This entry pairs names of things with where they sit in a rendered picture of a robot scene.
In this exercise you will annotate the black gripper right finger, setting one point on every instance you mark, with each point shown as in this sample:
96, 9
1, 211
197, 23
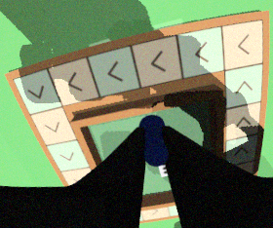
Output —
212, 193

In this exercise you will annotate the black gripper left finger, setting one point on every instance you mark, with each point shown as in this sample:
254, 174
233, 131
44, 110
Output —
109, 196

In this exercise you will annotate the ring of pale arrow squares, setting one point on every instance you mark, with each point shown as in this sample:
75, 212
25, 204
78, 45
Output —
197, 113

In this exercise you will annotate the dark grey die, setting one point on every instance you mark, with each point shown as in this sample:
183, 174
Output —
162, 170

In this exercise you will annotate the dark blue pawn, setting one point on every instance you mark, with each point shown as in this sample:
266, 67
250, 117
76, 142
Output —
156, 152

